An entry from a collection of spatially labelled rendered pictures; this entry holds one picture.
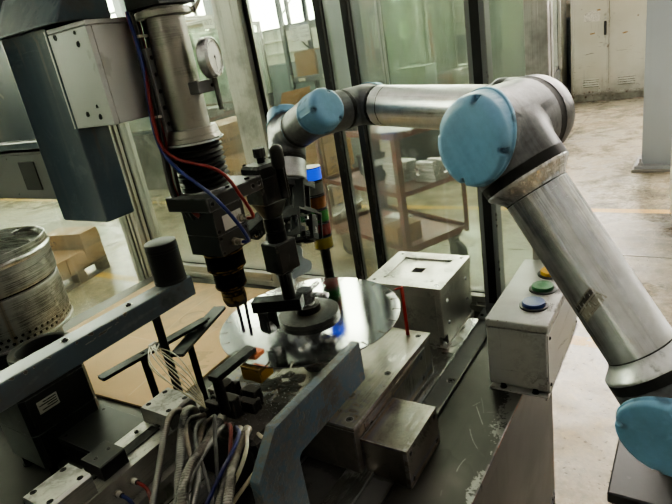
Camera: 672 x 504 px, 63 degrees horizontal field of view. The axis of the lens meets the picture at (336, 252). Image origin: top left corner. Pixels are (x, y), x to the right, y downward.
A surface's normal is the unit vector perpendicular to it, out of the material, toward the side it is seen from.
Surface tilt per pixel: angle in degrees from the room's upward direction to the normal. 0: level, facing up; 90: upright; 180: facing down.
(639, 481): 0
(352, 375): 90
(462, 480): 0
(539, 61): 90
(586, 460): 0
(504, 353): 90
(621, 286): 60
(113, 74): 90
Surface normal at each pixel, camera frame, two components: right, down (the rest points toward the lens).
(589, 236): 0.13, -0.23
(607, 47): -0.54, 0.38
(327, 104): 0.55, -0.19
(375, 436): -0.16, -0.92
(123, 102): 0.84, 0.06
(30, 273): 0.93, -0.03
